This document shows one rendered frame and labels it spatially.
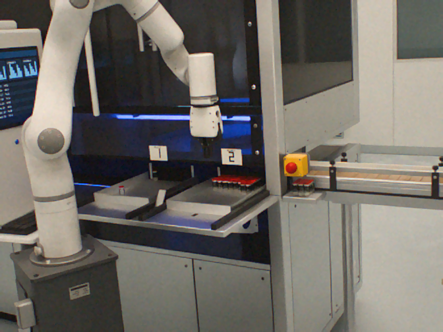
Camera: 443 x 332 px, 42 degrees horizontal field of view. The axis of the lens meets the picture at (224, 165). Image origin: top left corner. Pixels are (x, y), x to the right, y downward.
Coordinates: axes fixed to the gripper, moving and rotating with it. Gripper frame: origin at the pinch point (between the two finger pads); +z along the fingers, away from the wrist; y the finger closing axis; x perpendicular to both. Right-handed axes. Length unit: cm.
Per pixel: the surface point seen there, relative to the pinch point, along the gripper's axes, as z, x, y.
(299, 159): 8.0, -27.3, -20.7
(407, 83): 31, -488, 41
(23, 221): 27, 14, 77
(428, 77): 25, -488, 20
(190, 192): 20.3, -17.0, 19.8
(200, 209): 20.9, -2.0, 6.2
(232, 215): 20.7, 1.0, -8.1
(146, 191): 22, -19, 42
